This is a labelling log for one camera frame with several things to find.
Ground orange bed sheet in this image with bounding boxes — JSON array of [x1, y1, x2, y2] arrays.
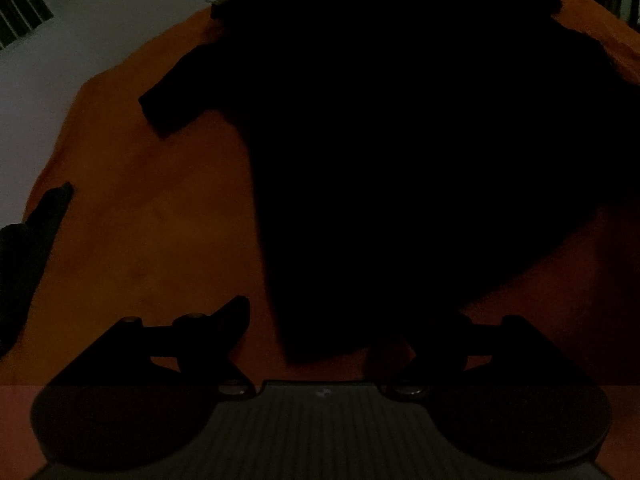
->
[[0, 0, 640, 480]]

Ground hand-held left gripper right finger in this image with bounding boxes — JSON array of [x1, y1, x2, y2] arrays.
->
[[369, 312, 592, 402]]

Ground window grille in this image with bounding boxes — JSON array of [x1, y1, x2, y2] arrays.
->
[[0, 0, 56, 52]]

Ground black object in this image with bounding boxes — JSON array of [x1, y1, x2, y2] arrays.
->
[[0, 182, 76, 358]]

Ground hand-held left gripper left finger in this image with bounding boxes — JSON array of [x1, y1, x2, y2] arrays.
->
[[59, 295, 259, 402]]

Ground black t-shirt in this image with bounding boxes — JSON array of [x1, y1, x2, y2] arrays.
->
[[139, 0, 632, 397]]

